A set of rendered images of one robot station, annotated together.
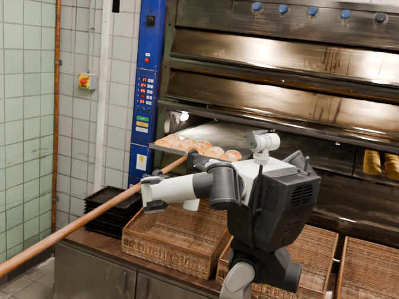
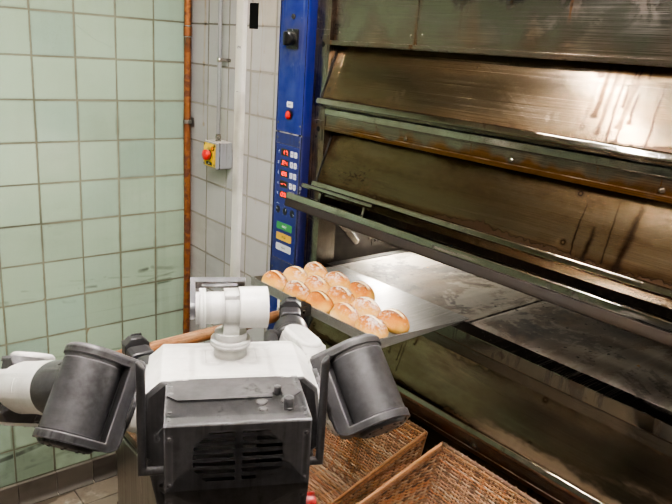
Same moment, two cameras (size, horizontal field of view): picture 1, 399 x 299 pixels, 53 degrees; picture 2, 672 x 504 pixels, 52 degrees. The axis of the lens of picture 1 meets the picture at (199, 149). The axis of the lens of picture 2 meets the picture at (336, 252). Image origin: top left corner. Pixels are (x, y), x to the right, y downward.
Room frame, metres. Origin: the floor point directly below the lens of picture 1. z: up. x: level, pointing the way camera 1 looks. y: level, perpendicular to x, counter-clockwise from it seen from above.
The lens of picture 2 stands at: (0.67, -0.86, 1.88)
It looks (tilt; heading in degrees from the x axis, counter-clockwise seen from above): 17 degrees down; 28
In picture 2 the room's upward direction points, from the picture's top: 4 degrees clockwise
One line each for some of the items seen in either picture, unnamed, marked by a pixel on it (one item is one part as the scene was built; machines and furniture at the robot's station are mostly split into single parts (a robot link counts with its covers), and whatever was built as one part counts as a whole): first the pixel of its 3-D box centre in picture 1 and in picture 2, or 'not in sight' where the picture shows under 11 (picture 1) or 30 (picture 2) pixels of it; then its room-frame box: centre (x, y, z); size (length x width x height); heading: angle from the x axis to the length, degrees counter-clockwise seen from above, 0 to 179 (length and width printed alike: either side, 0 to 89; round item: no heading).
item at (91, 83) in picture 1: (87, 80); (217, 154); (2.76, 0.82, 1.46); 0.10 x 0.07 x 0.10; 69
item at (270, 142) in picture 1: (264, 145); (234, 314); (1.49, -0.24, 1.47); 0.10 x 0.07 x 0.09; 131
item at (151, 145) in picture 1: (203, 148); (355, 296); (2.36, -0.02, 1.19); 0.55 x 0.36 x 0.03; 71
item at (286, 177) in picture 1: (266, 200); (230, 447); (1.44, -0.28, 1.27); 0.34 x 0.30 x 0.36; 131
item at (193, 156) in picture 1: (197, 162); (289, 327); (2.05, 0.00, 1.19); 0.12 x 0.10 x 0.13; 36
